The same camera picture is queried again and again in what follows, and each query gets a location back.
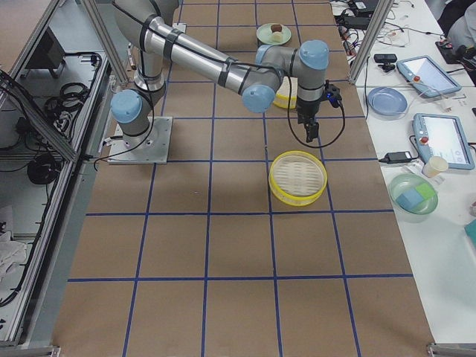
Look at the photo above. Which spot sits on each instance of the green plate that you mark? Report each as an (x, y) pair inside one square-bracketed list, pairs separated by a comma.
[(264, 35)]

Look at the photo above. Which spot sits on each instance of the white bun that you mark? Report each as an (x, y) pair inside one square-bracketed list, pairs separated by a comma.
[(277, 37)]

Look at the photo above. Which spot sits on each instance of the aluminium frame post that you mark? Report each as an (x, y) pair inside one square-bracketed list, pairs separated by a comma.
[(376, 23)]

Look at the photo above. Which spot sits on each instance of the yellow bamboo steamer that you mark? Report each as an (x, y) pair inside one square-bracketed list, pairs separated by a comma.
[(297, 178), (286, 95)]

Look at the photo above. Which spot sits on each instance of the black webcam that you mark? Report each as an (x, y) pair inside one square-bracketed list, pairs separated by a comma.
[(385, 61)]

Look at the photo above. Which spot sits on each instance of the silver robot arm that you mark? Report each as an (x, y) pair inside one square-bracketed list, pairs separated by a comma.
[(147, 25)]

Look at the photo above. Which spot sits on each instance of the white crumpled cloth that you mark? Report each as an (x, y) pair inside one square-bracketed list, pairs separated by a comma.
[(13, 253)]

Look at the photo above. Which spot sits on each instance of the blue plate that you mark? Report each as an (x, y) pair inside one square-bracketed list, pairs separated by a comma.
[(387, 102)]

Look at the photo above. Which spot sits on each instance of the near teach pendant tablet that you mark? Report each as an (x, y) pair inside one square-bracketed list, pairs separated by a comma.
[(442, 136)]

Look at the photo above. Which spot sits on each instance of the far teach pendant tablet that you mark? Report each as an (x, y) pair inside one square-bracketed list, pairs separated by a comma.
[(427, 77)]

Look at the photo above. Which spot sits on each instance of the green sponge block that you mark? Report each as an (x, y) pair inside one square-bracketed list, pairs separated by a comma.
[(425, 190)]

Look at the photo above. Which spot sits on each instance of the black power adapter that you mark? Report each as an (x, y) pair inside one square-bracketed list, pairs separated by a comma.
[(401, 157)]

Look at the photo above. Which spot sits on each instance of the brown bun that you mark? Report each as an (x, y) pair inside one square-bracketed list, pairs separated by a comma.
[(276, 28)]

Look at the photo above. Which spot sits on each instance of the teach pendant tablet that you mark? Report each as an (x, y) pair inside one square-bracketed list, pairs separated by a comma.
[(442, 136), (427, 77)]

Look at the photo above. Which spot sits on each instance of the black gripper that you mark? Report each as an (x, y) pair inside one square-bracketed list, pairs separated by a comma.
[(306, 108)]

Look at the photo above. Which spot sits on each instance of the blue sponge block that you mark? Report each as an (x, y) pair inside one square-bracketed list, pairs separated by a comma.
[(409, 200)]

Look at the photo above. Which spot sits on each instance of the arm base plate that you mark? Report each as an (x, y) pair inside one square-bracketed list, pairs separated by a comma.
[(129, 150), (180, 26)]

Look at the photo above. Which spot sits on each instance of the green glass bowl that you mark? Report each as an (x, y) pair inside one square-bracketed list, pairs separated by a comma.
[(407, 181)]

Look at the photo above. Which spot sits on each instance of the paper cup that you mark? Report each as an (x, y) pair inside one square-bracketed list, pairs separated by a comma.
[(434, 166)]

